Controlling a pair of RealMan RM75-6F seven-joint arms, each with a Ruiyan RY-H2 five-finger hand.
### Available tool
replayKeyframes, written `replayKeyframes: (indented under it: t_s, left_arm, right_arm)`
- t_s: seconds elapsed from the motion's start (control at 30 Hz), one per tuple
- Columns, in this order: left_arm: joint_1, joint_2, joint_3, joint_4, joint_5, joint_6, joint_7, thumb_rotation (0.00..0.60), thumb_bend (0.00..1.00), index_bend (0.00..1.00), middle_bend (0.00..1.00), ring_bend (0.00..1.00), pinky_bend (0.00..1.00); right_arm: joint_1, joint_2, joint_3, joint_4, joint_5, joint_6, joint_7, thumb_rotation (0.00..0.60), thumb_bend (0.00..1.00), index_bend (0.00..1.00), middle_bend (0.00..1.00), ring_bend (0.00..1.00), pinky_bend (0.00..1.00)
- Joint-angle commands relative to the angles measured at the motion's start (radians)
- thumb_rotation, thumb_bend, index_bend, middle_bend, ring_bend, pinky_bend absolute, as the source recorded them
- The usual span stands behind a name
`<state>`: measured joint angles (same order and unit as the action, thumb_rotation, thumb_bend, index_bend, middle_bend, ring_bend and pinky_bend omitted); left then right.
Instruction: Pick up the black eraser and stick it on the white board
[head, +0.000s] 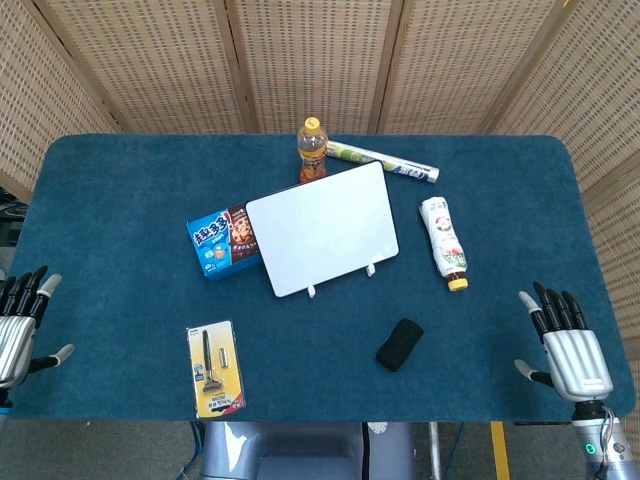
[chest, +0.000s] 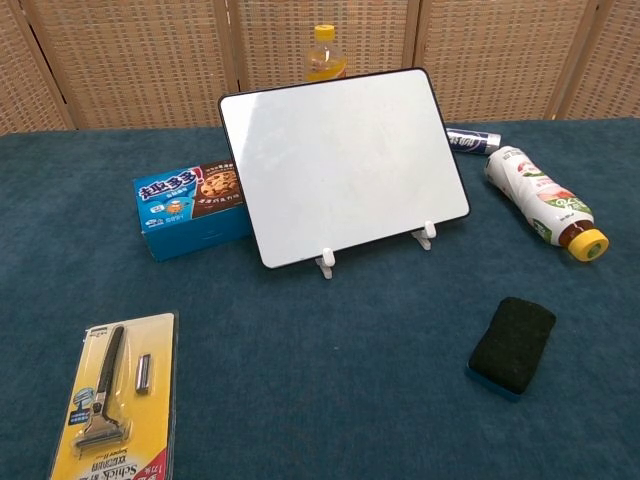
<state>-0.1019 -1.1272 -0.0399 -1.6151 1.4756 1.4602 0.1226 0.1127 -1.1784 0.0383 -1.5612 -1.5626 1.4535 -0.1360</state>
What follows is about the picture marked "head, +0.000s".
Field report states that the orange drink bottle yellow cap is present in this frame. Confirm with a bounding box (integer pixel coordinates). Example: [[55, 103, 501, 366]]
[[297, 116, 329, 184]]

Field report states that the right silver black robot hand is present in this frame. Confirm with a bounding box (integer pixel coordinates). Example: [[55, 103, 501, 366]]
[[514, 281, 615, 403]]

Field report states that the yellow razor blister pack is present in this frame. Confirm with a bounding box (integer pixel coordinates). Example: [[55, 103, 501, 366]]
[[186, 320, 248, 420]]

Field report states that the green white blue tube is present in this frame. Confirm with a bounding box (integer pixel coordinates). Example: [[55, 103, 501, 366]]
[[325, 140, 441, 184]]

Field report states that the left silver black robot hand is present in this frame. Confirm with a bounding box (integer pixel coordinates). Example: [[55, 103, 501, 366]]
[[0, 265, 76, 396]]

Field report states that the white magnetic whiteboard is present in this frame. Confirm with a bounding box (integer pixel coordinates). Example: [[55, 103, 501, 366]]
[[244, 160, 401, 299]]

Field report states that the silver metal table leg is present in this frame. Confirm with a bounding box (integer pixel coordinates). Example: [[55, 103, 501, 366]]
[[428, 422, 444, 480]]

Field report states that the woven bamboo folding screen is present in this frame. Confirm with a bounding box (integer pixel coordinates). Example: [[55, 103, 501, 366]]
[[0, 0, 640, 351]]

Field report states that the white plastic board stand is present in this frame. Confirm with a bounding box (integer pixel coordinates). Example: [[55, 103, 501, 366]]
[[305, 262, 378, 300]]

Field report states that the blue brown cookie box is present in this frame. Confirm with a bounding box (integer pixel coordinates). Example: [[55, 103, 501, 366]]
[[186, 201, 263, 283]]

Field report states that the grey blue robot torso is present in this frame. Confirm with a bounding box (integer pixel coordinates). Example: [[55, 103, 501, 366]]
[[199, 421, 419, 480]]

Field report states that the black blue whiteboard eraser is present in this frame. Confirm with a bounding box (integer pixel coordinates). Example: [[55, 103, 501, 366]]
[[375, 317, 425, 373]]

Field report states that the teal blue table mat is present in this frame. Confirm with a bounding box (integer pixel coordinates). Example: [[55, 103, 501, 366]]
[[8, 133, 637, 426]]

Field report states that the white bottle yellow cap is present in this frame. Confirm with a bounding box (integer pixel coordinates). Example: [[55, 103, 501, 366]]
[[419, 196, 470, 293]]

